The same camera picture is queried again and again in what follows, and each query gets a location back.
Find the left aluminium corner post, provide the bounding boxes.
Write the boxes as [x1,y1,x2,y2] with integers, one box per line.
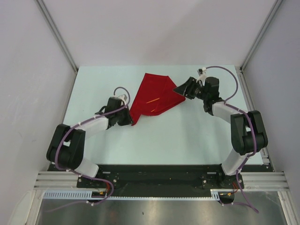
[34,0,79,74]

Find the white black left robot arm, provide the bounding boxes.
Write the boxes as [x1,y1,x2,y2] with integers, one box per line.
[46,94,133,188]

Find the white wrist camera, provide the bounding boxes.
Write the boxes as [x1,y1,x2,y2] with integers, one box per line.
[197,67,207,82]
[114,94,128,105]

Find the red cloth napkin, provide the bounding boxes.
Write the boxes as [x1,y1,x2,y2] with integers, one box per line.
[130,73,185,125]

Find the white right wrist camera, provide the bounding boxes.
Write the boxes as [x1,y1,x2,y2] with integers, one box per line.
[197,67,207,82]

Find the light blue cable duct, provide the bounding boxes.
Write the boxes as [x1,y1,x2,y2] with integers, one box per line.
[43,190,92,200]

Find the right aluminium corner post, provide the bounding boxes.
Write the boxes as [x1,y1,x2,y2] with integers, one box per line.
[240,0,285,72]

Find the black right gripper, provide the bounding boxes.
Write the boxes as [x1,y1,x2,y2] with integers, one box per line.
[173,76,209,100]

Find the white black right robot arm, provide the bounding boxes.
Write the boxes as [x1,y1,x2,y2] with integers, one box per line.
[173,77,268,188]

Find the aluminium corner post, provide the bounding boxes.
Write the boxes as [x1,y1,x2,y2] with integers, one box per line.
[240,0,285,72]
[34,0,79,74]

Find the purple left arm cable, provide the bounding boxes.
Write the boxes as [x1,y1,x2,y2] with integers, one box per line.
[44,87,131,213]

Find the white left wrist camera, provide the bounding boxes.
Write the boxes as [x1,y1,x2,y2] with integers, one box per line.
[114,94,128,105]

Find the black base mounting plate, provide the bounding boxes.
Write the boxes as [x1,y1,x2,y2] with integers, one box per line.
[48,164,274,199]

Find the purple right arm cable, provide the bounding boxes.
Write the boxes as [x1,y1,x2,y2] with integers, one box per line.
[199,66,260,213]

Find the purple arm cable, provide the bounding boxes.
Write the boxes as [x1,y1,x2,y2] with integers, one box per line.
[44,87,131,213]
[199,66,260,213]

